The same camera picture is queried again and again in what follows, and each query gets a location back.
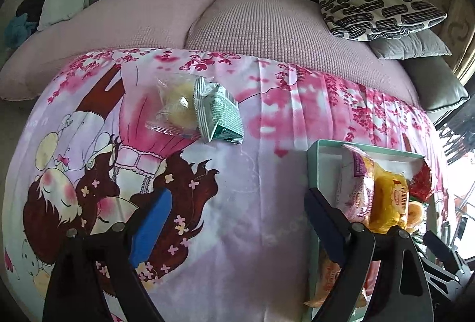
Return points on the yellow orange snack packet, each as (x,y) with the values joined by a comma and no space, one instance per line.
(390,201)

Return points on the red foil snack packet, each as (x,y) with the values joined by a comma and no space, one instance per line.
(328,273)

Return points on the dark clothes pile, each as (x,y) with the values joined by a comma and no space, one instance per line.
(24,23)

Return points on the pink snack packet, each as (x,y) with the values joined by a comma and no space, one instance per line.
(356,185)

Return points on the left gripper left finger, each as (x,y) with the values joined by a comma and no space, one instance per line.
(150,228)

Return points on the grey satin pillow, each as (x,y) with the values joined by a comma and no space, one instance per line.
(415,45)

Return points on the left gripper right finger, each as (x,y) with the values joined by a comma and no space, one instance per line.
(329,223)

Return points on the teal shallow cardboard tray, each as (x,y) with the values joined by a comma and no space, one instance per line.
(401,290)

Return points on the orange round wrapped snack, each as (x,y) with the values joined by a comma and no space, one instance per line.
(415,215)

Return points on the clear yellow cake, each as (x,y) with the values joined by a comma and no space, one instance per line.
(174,113)

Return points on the green white snack packet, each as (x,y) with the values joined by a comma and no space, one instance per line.
(217,111)

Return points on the pink textured sofa cover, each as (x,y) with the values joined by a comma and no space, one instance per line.
(292,31)

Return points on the red bow-shaped snack packet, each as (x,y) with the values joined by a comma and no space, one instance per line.
(420,185)

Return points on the black white patterned pillow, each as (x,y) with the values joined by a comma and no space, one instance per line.
(367,20)

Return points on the pink cartoon print blanket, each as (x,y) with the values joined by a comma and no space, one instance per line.
(230,237)

